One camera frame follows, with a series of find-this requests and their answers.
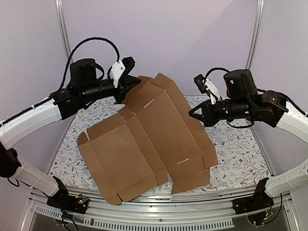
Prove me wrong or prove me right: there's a floral patterned table mat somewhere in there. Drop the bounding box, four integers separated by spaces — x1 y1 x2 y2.
48 98 271 194

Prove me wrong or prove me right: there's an aluminium frame post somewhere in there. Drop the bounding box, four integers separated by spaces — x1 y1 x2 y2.
245 0 265 69
55 0 71 58

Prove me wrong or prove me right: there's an aluminium right frame post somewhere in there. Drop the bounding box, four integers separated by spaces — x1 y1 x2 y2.
245 0 265 69

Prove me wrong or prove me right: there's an aluminium front rail base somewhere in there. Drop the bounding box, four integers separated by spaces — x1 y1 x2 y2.
21 187 301 231

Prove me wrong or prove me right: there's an aluminium left frame post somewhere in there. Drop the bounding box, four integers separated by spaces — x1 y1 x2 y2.
55 0 71 58

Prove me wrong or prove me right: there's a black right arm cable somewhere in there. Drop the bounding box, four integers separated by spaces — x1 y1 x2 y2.
203 67 231 80

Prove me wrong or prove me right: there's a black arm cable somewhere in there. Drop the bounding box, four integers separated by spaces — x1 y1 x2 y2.
203 67 231 80
59 37 120 91

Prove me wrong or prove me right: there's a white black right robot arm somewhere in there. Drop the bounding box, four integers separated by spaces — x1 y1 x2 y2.
189 67 308 142

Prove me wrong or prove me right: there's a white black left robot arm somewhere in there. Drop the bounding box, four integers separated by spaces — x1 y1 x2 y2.
0 57 141 209

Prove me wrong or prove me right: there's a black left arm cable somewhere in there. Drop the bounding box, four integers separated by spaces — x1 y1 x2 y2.
59 37 120 91

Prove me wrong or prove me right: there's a brown cardboard box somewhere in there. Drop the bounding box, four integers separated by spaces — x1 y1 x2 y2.
77 74 218 205

